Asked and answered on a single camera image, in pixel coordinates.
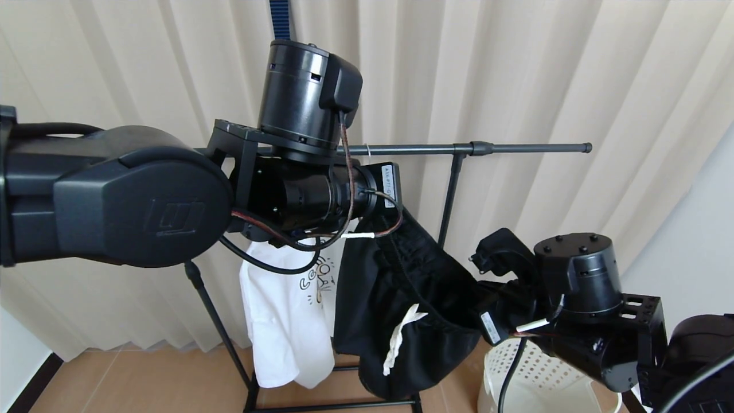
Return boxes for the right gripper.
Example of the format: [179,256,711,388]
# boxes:
[476,280,555,346]

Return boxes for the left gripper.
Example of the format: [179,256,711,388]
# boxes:
[329,162,403,223]

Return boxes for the black garment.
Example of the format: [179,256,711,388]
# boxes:
[333,209,489,401]

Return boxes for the white printed shirt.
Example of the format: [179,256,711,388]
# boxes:
[239,232,348,389]

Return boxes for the white laundry basket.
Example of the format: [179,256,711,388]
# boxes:
[477,337,623,413]

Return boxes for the black clothes rack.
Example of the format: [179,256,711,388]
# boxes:
[183,141,593,413]

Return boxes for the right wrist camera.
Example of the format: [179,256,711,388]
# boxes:
[470,227,541,289]

